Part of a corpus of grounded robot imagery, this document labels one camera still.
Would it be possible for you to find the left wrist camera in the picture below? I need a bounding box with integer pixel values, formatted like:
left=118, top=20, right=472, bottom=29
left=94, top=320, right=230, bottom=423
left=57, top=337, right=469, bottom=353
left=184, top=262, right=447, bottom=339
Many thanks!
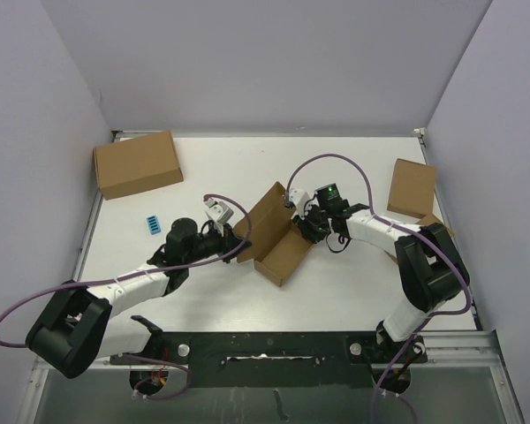
left=203, top=197, right=233, bottom=226

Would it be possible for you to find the blue plastic rack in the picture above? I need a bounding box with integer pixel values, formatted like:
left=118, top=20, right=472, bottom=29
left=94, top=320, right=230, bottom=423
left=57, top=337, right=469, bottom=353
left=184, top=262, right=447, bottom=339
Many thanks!
left=146, top=216, right=162, bottom=235

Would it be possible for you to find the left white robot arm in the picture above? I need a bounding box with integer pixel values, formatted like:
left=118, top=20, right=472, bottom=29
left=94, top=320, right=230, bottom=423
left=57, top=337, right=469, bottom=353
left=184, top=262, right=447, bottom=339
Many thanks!
left=26, top=218, right=252, bottom=378

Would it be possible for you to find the cardboard box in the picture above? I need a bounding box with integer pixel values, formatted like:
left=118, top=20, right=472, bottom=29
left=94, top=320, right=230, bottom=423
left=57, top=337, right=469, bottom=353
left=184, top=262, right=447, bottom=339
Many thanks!
left=387, top=159, right=437, bottom=218
left=386, top=214, right=454, bottom=265
left=94, top=130, right=184, bottom=200
left=234, top=182, right=313, bottom=287

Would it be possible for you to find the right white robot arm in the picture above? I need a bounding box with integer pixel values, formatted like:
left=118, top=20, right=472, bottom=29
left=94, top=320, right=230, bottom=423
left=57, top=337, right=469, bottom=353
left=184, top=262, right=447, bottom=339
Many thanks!
left=285, top=184, right=469, bottom=361

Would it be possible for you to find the purple cable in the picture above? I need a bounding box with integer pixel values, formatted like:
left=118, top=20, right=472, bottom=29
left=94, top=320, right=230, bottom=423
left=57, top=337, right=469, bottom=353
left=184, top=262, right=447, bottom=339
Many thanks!
left=286, top=153, right=473, bottom=424
left=0, top=193, right=254, bottom=401

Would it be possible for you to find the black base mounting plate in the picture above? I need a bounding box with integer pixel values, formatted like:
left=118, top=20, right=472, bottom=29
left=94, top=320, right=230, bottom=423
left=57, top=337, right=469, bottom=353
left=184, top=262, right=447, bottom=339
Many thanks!
left=110, top=331, right=428, bottom=389

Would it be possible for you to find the aluminium table frame rail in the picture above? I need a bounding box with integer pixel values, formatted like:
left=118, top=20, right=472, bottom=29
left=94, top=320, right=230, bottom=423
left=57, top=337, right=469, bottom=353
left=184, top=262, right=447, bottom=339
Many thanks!
left=20, top=136, right=519, bottom=423

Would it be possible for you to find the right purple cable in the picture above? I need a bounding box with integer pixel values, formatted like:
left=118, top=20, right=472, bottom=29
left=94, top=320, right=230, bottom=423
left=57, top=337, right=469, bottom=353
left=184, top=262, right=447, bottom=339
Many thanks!
left=286, top=153, right=473, bottom=424

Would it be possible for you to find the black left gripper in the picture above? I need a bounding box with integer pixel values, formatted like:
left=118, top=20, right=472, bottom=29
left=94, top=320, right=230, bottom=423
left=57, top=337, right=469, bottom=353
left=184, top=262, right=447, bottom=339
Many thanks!
left=184, top=221, right=252, bottom=265

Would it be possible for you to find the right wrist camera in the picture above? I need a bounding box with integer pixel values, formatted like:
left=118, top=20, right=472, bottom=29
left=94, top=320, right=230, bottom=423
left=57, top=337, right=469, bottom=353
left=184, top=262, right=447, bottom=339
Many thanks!
left=284, top=188, right=312, bottom=219

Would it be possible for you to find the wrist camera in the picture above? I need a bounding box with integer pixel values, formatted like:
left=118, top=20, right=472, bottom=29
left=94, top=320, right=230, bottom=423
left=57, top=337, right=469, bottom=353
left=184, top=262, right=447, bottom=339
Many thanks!
left=203, top=197, right=233, bottom=226
left=284, top=188, right=312, bottom=219

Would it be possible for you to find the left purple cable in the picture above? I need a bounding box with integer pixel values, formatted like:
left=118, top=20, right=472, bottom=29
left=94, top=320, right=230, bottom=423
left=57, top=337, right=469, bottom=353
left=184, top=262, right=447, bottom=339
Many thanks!
left=0, top=193, right=254, bottom=401

